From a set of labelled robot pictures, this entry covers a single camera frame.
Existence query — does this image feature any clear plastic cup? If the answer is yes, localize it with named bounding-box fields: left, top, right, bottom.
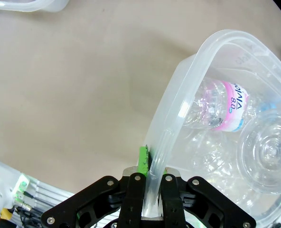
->
left=237, top=108, right=281, bottom=195

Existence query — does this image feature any crumpled clear plastic bottle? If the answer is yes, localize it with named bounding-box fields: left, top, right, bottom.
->
left=189, top=132, right=242, bottom=182

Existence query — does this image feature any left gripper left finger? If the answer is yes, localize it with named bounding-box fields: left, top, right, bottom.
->
left=41, top=146, right=151, bottom=228

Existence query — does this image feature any white equipment box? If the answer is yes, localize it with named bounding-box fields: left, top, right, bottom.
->
left=0, top=155, right=31, bottom=210

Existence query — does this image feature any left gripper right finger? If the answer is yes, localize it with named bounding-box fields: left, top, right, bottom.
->
left=160, top=167, right=257, bottom=228

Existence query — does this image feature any thin black cable bundle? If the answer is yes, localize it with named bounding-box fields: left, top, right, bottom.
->
left=11, top=196, right=47, bottom=228

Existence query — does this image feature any aluminium frame rail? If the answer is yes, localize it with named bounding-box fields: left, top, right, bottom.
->
left=19, top=176, right=79, bottom=215

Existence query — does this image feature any clear plastic container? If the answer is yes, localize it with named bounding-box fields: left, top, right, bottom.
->
left=140, top=28, right=281, bottom=228
left=0, top=0, right=69, bottom=13

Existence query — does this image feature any pink label plastic bottle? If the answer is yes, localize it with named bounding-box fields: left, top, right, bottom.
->
left=181, top=76, right=281, bottom=133

